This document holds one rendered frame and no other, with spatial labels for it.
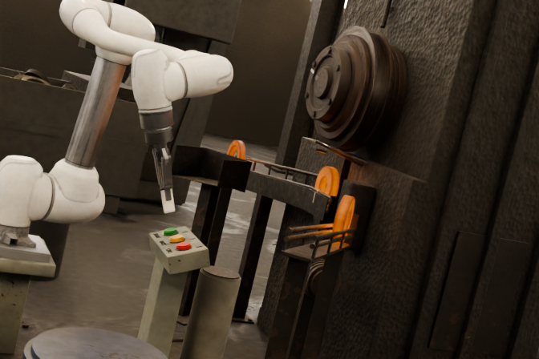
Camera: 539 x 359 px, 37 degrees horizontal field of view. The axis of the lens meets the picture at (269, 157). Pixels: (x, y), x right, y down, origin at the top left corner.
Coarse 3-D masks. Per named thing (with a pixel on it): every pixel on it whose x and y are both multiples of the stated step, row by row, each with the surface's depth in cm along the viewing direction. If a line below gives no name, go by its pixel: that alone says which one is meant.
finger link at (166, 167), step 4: (168, 156) 212; (164, 160) 212; (168, 160) 212; (164, 164) 213; (168, 164) 213; (164, 168) 213; (168, 168) 214; (164, 172) 214; (168, 172) 214; (164, 176) 214; (168, 176) 215; (164, 180) 215; (168, 180) 215; (164, 184) 215; (172, 184) 216; (164, 188) 216
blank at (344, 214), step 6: (342, 198) 249; (348, 198) 250; (354, 198) 252; (342, 204) 247; (348, 204) 247; (354, 204) 256; (342, 210) 246; (348, 210) 246; (336, 216) 246; (342, 216) 245; (348, 216) 256; (336, 222) 246; (342, 222) 245; (348, 222) 256; (336, 228) 246; (342, 228) 246; (348, 228) 258
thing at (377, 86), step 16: (352, 32) 300; (368, 32) 289; (368, 48) 286; (384, 48) 287; (384, 64) 282; (384, 80) 281; (368, 96) 279; (384, 96) 281; (368, 112) 281; (352, 128) 286; (368, 128) 285; (336, 144) 296; (352, 144) 293
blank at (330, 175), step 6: (324, 168) 306; (330, 168) 301; (318, 174) 310; (324, 174) 305; (330, 174) 299; (336, 174) 300; (318, 180) 308; (324, 180) 307; (330, 180) 298; (336, 180) 298; (318, 186) 307; (324, 186) 308; (330, 186) 297; (336, 186) 298; (324, 192) 301; (330, 192) 297; (336, 192) 298
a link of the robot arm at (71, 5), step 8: (64, 0) 253; (72, 0) 250; (80, 0) 249; (88, 0) 253; (96, 0) 255; (64, 8) 249; (72, 8) 246; (80, 8) 245; (96, 8) 250; (104, 8) 253; (64, 16) 248; (72, 16) 245; (104, 16) 252; (64, 24) 252; (72, 32) 249
